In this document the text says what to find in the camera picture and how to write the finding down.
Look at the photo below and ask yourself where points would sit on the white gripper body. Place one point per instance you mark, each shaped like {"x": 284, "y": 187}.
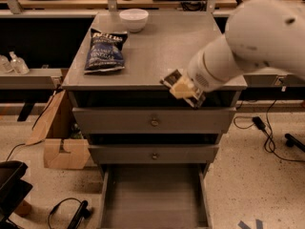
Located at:
{"x": 197, "y": 72}

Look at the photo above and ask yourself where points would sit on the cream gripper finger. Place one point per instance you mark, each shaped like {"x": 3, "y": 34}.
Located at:
{"x": 183, "y": 88}

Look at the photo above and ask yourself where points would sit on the rxbar chocolate bar wrapper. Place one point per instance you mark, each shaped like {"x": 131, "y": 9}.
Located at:
{"x": 195, "y": 101}

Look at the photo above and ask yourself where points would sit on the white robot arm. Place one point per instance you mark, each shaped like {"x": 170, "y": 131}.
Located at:
{"x": 258, "y": 34}

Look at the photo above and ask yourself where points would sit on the grey top drawer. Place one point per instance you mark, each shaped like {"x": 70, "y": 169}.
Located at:
{"x": 153, "y": 120}

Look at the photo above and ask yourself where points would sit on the grey drawer cabinet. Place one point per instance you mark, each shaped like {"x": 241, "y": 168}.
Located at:
{"x": 168, "y": 42}

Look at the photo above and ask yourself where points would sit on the grey middle drawer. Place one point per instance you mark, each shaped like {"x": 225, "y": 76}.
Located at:
{"x": 153, "y": 153}

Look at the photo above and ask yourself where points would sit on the grey open bottom drawer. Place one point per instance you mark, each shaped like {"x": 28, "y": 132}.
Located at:
{"x": 154, "y": 196}

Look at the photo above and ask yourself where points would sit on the white ceramic bowl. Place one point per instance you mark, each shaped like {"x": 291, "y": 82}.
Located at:
{"x": 134, "y": 20}

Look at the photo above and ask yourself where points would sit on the blue kettle chips bag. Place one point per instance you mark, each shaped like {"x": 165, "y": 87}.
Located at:
{"x": 105, "y": 52}

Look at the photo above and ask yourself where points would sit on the black chair leg right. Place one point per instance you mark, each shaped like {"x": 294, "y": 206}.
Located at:
{"x": 292, "y": 141}

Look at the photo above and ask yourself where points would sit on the cardboard box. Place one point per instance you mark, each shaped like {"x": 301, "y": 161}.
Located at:
{"x": 54, "y": 130}

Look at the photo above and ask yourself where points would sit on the clear sanitizer bottle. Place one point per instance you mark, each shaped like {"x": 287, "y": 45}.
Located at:
{"x": 18, "y": 64}
{"x": 5, "y": 65}

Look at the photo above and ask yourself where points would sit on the black chair base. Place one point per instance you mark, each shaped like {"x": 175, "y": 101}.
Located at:
{"x": 12, "y": 189}

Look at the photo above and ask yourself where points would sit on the black power adapter with cable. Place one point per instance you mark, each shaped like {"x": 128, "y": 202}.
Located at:
{"x": 266, "y": 128}

